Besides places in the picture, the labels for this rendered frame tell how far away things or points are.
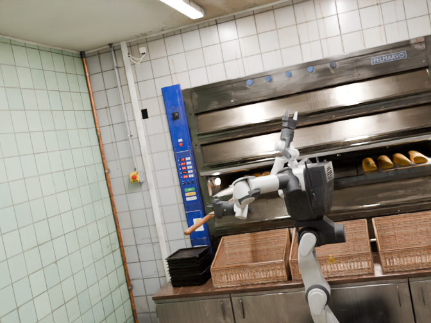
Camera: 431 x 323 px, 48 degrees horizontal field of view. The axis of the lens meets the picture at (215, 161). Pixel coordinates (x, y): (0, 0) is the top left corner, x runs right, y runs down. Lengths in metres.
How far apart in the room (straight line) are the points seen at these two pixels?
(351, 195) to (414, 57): 1.11
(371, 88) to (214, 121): 1.23
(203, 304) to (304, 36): 2.14
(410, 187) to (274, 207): 1.02
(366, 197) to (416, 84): 0.90
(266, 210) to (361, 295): 1.00
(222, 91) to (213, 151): 0.50
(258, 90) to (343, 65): 0.67
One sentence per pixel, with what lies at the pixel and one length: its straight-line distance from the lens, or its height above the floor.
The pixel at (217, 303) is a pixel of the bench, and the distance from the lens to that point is 3.62.
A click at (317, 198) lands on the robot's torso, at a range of 2.83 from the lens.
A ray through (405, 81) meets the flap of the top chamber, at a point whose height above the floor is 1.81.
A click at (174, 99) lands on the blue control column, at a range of 3.99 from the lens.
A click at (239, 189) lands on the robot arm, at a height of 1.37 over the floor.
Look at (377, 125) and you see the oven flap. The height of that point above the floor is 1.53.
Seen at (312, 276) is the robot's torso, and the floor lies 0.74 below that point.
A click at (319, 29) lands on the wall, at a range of 3.83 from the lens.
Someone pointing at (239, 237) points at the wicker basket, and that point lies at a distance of 3.96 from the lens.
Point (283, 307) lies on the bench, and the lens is 3.52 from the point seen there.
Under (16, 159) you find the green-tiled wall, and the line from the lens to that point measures 3.41.
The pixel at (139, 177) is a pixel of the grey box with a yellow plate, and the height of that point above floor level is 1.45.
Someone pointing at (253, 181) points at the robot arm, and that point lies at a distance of 2.56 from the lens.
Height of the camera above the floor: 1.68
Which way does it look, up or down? 3 degrees down
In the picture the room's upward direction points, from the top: 11 degrees counter-clockwise
